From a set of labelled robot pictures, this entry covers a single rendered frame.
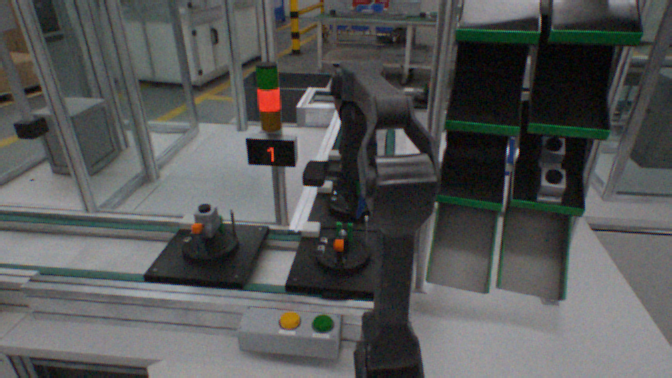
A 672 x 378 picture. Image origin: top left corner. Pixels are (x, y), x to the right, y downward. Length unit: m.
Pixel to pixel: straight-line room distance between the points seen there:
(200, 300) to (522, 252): 0.73
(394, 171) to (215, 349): 0.73
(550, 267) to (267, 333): 0.62
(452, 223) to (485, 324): 0.26
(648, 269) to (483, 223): 0.95
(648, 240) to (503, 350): 0.86
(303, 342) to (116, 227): 0.70
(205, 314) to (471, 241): 0.62
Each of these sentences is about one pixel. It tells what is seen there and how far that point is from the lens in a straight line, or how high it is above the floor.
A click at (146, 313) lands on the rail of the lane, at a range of 1.15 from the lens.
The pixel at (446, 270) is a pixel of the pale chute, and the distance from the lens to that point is 1.04.
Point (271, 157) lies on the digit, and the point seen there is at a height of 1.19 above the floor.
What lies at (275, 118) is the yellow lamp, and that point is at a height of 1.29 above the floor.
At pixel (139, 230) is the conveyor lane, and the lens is 1.38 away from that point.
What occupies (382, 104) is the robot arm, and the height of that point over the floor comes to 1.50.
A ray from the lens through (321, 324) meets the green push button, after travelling 0.95.
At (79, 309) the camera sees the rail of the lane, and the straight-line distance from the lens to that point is 1.24.
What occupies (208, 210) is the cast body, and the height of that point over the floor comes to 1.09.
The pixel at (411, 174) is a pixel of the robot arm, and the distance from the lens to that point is 0.47.
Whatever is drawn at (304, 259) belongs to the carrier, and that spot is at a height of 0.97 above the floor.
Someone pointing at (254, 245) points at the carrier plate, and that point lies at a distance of 1.18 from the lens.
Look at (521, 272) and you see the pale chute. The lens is 1.07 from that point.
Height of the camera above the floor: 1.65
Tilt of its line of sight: 29 degrees down
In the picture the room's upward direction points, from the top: straight up
